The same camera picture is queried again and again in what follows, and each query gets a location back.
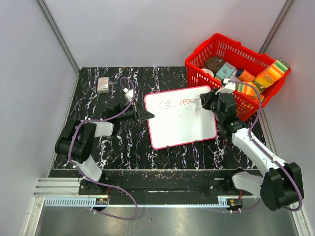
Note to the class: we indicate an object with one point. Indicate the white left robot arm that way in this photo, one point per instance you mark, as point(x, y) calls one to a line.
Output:
point(77, 137)

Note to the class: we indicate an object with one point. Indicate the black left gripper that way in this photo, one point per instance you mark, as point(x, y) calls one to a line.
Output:
point(143, 114)

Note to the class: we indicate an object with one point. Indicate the striped sponge stack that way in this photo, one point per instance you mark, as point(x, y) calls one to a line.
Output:
point(247, 89)

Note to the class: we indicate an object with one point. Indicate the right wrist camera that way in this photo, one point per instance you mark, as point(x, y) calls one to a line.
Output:
point(228, 86)

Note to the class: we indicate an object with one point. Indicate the small pink white box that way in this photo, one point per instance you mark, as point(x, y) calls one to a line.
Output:
point(103, 85)

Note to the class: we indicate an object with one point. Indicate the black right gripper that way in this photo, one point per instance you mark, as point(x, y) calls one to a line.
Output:
point(207, 98)

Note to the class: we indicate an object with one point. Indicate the red plastic basket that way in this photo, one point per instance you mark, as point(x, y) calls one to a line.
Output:
point(241, 57)

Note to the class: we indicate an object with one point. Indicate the yellow sponge pack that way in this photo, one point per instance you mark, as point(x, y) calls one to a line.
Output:
point(271, 74)

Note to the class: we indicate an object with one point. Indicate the white slotted cable duct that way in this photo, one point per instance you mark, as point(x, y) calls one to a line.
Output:
point(76, 202)

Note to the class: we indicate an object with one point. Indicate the white tape roll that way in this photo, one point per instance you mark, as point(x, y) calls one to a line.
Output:
point(208, 71)

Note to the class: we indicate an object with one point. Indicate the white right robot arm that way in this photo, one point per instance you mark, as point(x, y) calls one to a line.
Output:
point(280, 184)

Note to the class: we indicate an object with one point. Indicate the orange cylindrical can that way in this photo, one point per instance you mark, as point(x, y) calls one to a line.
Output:
point(244, 75)

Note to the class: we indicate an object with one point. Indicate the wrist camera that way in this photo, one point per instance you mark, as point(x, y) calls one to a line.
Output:
point(129, 94)
point(228, 86)

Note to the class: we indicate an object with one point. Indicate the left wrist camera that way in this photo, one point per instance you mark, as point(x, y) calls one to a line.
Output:
point(129, 94)

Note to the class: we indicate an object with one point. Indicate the pink framed whiteboard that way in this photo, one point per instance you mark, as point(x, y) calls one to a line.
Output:
point(178, 120)

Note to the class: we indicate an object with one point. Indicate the teal white carton box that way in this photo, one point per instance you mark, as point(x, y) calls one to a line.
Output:
point(225, 71)

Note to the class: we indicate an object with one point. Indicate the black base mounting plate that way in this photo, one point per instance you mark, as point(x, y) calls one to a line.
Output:
point(164, 187)

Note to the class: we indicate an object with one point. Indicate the brown round bread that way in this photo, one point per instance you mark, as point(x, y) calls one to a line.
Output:
point(214, 63)

